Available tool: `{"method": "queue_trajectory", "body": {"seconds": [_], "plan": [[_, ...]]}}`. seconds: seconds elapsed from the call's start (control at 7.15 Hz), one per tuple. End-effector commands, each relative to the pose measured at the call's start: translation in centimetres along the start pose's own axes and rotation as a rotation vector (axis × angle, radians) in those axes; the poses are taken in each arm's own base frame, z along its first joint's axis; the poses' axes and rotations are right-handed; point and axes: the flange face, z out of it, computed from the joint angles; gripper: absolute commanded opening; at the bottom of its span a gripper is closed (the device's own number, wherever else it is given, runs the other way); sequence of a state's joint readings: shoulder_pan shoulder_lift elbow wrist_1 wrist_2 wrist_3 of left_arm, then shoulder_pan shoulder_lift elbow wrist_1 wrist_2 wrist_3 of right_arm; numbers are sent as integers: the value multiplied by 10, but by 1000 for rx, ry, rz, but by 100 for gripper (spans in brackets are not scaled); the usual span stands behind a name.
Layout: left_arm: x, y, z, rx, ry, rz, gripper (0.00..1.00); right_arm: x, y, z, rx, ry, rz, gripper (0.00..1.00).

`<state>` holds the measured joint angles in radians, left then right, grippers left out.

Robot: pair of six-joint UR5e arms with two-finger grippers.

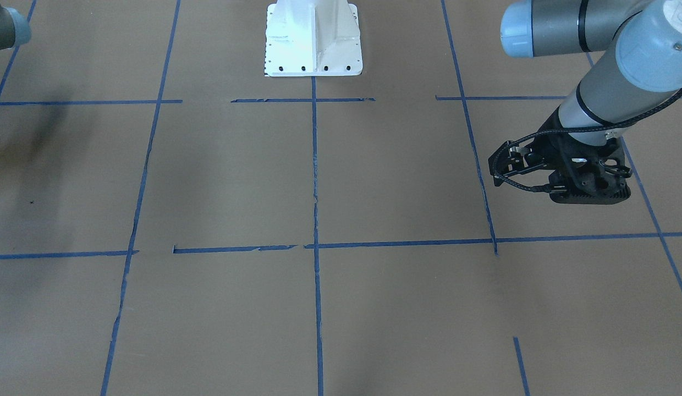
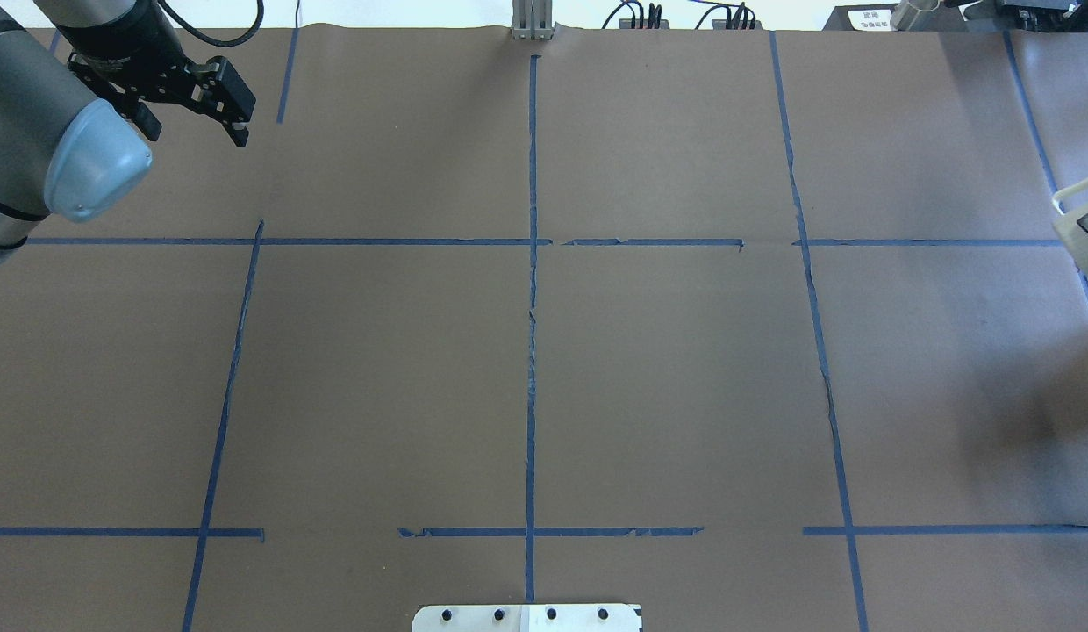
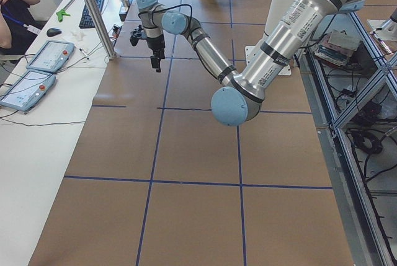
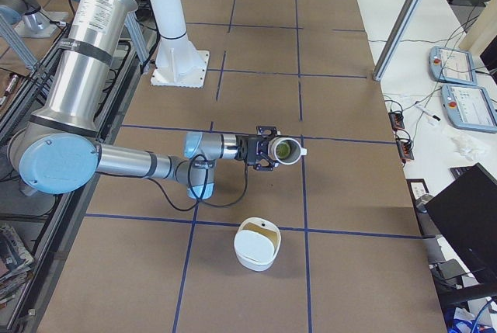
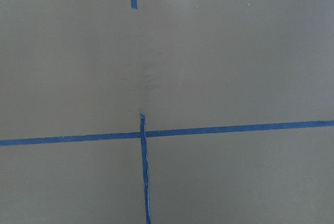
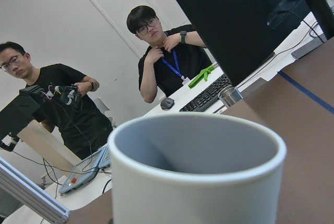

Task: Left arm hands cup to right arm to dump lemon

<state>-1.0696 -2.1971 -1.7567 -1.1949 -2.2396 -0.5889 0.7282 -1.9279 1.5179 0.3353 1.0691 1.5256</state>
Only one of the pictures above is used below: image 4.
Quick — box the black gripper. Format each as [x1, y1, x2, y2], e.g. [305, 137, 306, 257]
[235, 126, 280, 172]

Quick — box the white HOME mug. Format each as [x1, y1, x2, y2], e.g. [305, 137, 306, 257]
[269, 137, 308, 165]

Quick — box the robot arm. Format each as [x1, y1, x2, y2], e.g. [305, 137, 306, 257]
[8, 0, 283, 199]

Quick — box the small metal cup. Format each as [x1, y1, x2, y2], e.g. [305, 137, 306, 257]
[415, 193, 433, 213]

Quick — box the cream container bowl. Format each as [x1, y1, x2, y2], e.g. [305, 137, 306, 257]
[234, 217, 281, 272]

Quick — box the orange black electronics box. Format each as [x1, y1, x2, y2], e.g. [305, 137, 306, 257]
[388, 111, 405, 130]

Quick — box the upper teach pendant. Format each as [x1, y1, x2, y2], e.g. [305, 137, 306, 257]
[429, 46, 477, 85]

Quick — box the teach pendant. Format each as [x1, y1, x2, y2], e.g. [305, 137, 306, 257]
[429, 46, 477, 85]
[441, 84, 496, 134]

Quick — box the crumpled white tissue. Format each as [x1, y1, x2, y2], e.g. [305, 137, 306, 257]
[450, 135, 490, 161]

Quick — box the lower teach pendant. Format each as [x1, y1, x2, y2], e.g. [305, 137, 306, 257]
[441, 84, 496, 134]

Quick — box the black computer monitor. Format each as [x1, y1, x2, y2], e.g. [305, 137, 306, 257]
[426, 163, 496, 307]

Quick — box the stack of books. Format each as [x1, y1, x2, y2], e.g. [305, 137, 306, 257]
[1, 222, 34, 308]

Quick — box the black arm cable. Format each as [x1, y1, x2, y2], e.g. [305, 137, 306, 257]
[155, 157, 250, 211]

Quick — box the aluminium frame post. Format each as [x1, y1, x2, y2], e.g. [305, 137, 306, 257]
[373, 0, 422, 82]

